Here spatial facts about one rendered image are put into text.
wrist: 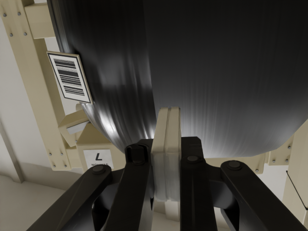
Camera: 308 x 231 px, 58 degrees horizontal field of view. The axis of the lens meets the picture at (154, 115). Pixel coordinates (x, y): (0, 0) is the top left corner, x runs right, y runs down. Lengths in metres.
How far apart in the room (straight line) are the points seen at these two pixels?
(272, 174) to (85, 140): 4.73
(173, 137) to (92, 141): 0.79
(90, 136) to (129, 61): 0.71
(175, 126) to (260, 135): 0.20
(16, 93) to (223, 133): 6.79
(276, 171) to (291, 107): 5.08
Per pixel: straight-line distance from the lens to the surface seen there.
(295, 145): 0.75
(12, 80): 6.94
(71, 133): 1.09
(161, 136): 0.15
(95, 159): 0.96
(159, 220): 6.76
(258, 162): 0.96
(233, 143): 0.37
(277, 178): 5.51
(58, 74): 0.32
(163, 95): 0.28
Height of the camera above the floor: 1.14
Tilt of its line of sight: 29 degrees up
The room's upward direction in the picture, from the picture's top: 174 degrees clockwise
